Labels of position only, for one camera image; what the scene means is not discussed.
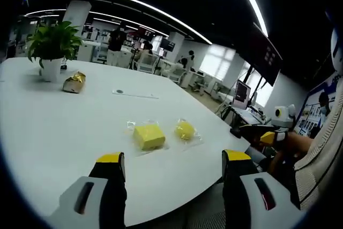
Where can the large black wall screen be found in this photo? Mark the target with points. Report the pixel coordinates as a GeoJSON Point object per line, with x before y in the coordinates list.
{"type": "Point", "coordinates": [268, 54]}

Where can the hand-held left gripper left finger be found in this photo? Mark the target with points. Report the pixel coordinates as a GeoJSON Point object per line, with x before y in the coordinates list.
{"type": "Point", "coordinates": [88, 202]}

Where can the long ceiling light strip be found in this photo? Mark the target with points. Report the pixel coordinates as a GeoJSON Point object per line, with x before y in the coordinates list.
{"type": "Point", "coordinates": [150, 6]}

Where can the white table socket panel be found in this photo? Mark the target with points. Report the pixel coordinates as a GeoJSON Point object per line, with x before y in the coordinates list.
{"type": "Point", "coordinates": [135, 93]}

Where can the gold brown snack packet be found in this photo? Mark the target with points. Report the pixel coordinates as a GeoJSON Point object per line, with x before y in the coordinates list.
{"type": "Point", "coordinates": [75, 82]}

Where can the bright ceiling light strip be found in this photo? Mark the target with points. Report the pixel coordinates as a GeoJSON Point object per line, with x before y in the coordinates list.
{"type": "Point", "coordinates": [253, 1]}

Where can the white chest-worn device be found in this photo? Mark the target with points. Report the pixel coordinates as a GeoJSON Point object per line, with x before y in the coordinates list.
{"type": "Point", "coordinates": [337, 49]}

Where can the white office chair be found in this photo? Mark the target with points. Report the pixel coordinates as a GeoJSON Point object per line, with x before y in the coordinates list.
{"type": "Point", "coordinates": [147, 64]}
{"type": "Point", "coordinates": [177, 74]}

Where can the yellow rectangular silicone block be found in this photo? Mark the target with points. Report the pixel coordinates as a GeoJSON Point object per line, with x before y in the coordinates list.
{"type": "Point", "coordinates": [148, 136]}

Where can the person in beige vest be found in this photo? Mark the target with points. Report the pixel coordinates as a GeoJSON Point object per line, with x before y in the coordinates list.
{"type": "Point", "coordinates": [321, 154]}

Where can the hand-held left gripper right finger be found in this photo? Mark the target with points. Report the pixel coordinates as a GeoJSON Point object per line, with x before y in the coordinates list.
{"type": "Point", "coordinates": [246, 202]}

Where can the monitor on equipment cart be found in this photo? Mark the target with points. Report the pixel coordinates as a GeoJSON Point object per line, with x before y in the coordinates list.
{"type": "Point", "coordinates": [241, 93]}

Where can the blue white wall poster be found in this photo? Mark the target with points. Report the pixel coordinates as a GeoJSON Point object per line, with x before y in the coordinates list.
{"type": "Point", "coordinates": [311, 113]}

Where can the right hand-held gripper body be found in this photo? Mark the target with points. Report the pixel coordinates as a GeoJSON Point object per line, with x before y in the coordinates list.
{"type": "Point", "coordinates": [284, 116]}

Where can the green potted plant white pot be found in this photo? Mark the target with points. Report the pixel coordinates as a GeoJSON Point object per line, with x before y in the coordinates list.
{"type": "Point", "coordinates": [52, 49]}

